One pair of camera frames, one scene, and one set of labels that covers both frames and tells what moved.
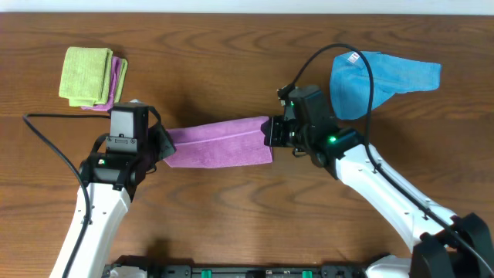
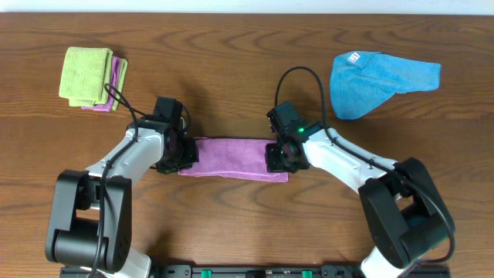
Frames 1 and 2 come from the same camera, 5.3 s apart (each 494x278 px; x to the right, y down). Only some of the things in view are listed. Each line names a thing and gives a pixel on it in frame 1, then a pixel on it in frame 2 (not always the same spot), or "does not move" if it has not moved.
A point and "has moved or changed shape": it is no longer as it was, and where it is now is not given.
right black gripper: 272,138 to 272,164
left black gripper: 165,143 to 185,157
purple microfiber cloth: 231,141 has moved or changed shape
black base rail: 160,269 does not move
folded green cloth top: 85,76 does not move
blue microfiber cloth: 349,83 does not move
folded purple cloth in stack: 115,67 does not move
